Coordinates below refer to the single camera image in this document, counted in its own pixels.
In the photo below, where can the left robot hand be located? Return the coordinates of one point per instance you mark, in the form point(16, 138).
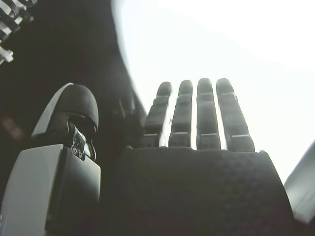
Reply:
point(197, 191)

